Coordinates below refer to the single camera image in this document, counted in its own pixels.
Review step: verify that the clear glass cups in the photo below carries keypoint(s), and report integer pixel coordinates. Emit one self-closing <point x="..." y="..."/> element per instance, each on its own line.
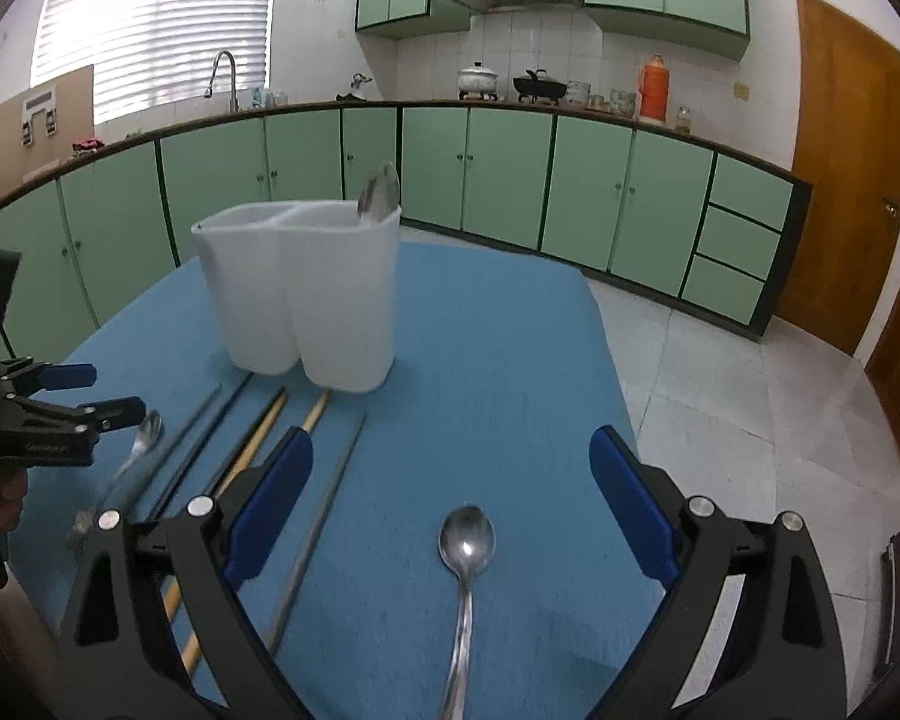
<point x="270" y="97"/>

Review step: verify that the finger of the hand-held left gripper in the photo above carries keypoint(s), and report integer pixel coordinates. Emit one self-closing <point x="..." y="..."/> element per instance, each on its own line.
<point x="71" y="375"/>
<point x="112" y="411"/>

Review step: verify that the wooden chopstick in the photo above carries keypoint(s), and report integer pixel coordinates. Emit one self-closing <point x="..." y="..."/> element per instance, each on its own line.
<point x="316" y="411"/>
<point x="266" y="420"/>

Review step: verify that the glass jar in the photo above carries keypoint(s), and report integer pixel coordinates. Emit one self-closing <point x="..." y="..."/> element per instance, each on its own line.
<point x="683" y="120"/>

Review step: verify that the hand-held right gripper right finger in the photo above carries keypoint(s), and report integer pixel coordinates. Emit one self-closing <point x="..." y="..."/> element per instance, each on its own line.
<point x="634" y="510"/>

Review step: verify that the steel spoon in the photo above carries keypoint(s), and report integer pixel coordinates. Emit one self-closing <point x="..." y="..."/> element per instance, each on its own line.
<point x="379" y="191"/>
<point x="466" y="540"/>
<point x="148" y="429"/>

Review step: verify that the orange thermos flask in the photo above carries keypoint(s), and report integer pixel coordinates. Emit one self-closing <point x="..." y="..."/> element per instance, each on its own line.
<point x="653" y="94"/>

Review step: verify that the white two-compartment utensil holder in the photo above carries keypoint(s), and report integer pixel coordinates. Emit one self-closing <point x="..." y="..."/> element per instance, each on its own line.
<point x="307" y="292"/>

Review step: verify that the brown cardboard board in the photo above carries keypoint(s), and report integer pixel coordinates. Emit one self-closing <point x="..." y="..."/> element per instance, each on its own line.
<point x="52" y="150"/>

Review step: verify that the white window blinds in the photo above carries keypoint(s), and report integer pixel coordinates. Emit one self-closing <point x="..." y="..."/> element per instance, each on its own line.
<point x="157" y="22"/>

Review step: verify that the green lower kitchen cabinets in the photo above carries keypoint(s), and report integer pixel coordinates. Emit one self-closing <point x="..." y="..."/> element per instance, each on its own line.
<point x="510" y="172"/>

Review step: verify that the black chopstick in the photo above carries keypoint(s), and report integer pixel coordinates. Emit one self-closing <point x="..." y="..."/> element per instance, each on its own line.
<point x="210" y="431"/>

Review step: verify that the steel kitchen faucet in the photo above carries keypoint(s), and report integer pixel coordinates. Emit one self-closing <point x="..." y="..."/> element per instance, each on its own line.
<point x="229" y="71"/>

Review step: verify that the red cloth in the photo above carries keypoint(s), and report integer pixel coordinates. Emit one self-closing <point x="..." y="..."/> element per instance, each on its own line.
<point x="88" y="145"/>

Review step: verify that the blue tablecloth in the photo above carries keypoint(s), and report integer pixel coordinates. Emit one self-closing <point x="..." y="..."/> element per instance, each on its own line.
<point x="480" y="390"/>

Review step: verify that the person's left hand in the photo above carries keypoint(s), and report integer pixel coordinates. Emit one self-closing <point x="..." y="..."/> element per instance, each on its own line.
<point x="7" y="502"/>

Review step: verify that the wall power outlet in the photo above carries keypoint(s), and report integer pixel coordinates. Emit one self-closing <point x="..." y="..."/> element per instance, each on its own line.
<point x="742" y="91"/>

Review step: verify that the black wok with lid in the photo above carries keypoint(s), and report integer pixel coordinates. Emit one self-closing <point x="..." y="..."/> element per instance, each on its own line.
<point x="540" y="86"/>

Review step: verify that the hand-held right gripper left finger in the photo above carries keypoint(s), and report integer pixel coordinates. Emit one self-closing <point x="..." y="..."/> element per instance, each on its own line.
<point x="270" y="502"/>

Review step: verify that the small steel kettle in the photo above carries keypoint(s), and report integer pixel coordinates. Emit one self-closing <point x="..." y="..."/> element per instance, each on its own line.
<point x="356" y="88"/>

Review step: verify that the white cooking pot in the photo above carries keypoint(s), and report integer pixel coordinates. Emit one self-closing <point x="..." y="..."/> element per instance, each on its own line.
<point x="478" y="81"/>

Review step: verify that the wooden door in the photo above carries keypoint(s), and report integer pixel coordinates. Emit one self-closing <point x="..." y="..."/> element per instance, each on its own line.
<point x="840" y="165"/>

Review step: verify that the grey metal chopstick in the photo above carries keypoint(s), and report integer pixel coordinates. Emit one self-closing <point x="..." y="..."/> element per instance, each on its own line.
<point x="187" y="424"/>
<point x="330" y="495"/>

